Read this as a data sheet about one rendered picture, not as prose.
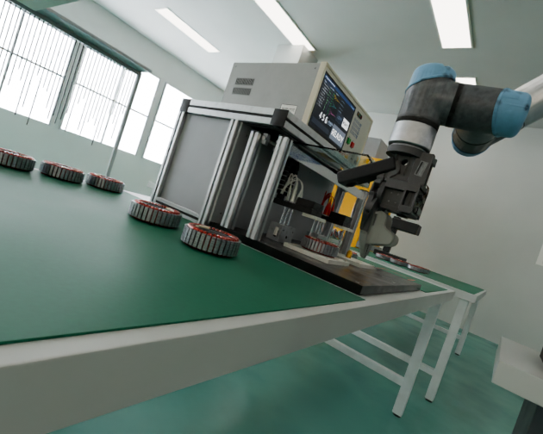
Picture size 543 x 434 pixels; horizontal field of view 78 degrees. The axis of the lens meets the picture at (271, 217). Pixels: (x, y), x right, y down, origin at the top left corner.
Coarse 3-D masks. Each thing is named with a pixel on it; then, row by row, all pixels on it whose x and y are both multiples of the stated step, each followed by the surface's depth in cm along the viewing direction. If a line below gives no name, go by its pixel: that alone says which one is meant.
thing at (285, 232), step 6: (276, 222) 104; (270, 228) 105; (282, 228) 102; (288, 228) 105; (294, 228) 108; (270, 234) 104; (282, 234) 103; (288, 234) 106; (276, 240) 103; (282, 240) 104; (288, 240) 107
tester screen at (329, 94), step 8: (328, 80) 101; (328, 88) 102; (336, 88) 106; (320, 96) 100; (328, 96) 104; (336, 96) 107; (344, 96) 111; (320, 104) 101; (328, 104) 105; (336, 104) 108; (344, 104) 112; (328, 112) 106; (336, 112) 110; (344, 112) 114; (352, 112) 118; (320, 120) 103; (328, 120) 107; (320, 128) 105; (328, 128) 109; (328, 136) 110; (336, 144) 116
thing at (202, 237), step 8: (192, 224) 63; (200, 224) 67; (184, 232) 61; (192, 232) 60; (200, 232) 59; (208, 232) 60; (216, 232) 67; (224, 232) 68; (184, 240) 60; (192, 240) 59; (200, 240) 59; (208, 240) 59; (216, 240) 59; (224, 240) 60; (232, 240) 61; (200, 248) 59; (208, 248) 60; (216, 248) 59; (224, 248) 60; (232, 248) 61; (224, 256) 61; (232, 256) 62
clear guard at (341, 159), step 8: (296, 144) 96; (304, 144) 94; (304, 152) 105; (312, 152) 101; (320, 152) 97; (328, 152) 93; (336, 152) 90; (344, 152) 87; (352, 152) 85; (320, 160) 109; (328, 160) 104; (336, 160) 101; (344, 160) 97; (352, 160) 93; (360, 160) 90; (368, 160) 87; (336, 168) 113; (344, 168) 109
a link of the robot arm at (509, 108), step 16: (464, 96) 55; (480, 96) 55; (496, 96) 54; (512, 96) 53; (528, 96) 53; (464, 112) 56; (480, 112) 55; (496, 112) 54; (512, 112) 53; (464, 128) 58; (480, 128) 56; (496, 128) 55; (512, 128) 54
